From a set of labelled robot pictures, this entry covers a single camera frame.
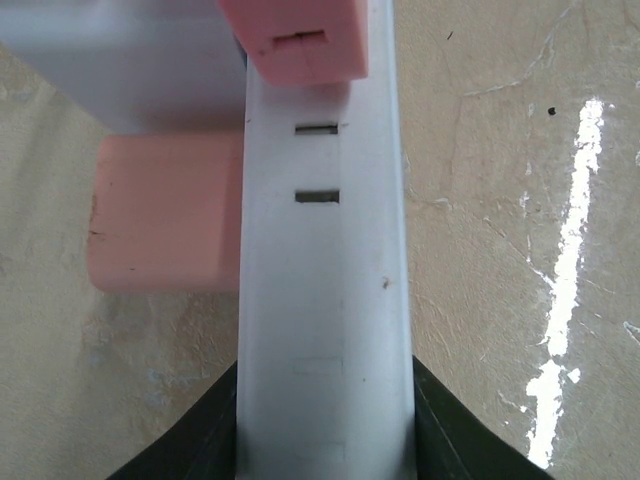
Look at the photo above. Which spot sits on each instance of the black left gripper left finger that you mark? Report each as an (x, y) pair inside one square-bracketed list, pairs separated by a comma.
[(201, 444)]

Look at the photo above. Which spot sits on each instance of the pink rectangular adapter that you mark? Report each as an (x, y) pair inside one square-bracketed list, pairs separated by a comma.
[(166, 213)]

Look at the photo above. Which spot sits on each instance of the white power strip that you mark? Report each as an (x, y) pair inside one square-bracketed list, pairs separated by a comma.
[(319, 327)]

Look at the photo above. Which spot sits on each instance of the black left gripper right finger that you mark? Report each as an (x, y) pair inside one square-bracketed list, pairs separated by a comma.
[(452, 443)]

